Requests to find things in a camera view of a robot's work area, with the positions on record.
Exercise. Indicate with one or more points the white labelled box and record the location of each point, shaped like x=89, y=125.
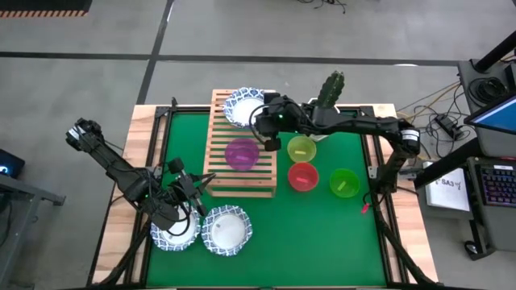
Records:
x=447, y=193

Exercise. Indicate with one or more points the red translucent plastic bowl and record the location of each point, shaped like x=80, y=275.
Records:
x=303, y=177

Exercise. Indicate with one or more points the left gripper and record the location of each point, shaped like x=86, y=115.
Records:
x=190, y=190

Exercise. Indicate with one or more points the green artificial cactus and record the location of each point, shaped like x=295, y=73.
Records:
x=330, y=90

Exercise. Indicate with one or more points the blue patterned paper bowl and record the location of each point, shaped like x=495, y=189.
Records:
x=227, y=231
x=242, y=110
x=169, y=241

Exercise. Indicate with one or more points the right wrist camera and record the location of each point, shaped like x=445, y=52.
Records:
x=273, y=144

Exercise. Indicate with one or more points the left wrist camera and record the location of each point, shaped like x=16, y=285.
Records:
x=176, y=166

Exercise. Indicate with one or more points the laptop screen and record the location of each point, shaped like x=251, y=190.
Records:
x=496, y=114

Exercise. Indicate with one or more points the white plant pot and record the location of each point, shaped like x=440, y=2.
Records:
x=321, y=138

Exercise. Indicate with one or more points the black device with blue light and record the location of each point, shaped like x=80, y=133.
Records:
x=10, y=163

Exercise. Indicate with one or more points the wooden slatted shelf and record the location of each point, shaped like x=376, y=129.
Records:
x=242, y=185

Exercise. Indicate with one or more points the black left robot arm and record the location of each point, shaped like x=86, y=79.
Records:
x=113, y=161

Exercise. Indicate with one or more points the grey metal table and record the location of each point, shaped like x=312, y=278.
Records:
x=40, y=196

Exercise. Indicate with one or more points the black caster wheel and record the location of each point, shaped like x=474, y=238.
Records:
x=471, y=247

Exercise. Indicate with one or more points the black hazard-striped mat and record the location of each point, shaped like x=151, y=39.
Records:
x=40, y=5

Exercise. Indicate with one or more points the purple translucent plastic bowl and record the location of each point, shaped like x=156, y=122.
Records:
x=242, y=155

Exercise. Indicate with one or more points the green translucent plastic bowl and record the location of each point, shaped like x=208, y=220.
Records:
x=344, y=183

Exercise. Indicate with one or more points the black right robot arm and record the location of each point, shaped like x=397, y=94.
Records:
x=363, y=125

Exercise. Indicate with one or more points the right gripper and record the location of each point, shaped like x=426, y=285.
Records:
x=272, y=118

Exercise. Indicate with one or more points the grey equipment cart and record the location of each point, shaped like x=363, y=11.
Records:
x=492, y=145

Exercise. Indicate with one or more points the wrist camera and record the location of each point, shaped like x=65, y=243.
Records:
x=176, y=166
x=273, y=144

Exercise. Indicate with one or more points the black pole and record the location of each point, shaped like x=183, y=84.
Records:
x=496, y=52

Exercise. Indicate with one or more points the black power adapter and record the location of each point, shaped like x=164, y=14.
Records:
x=445, y=125

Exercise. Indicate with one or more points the yellow translucent plastic bowl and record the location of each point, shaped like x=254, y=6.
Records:
x=301, y=149

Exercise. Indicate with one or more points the backlit black keyboard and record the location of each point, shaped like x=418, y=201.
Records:
x=500, y=185

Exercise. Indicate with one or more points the green table mat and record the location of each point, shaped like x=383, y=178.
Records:
x=290, y=241

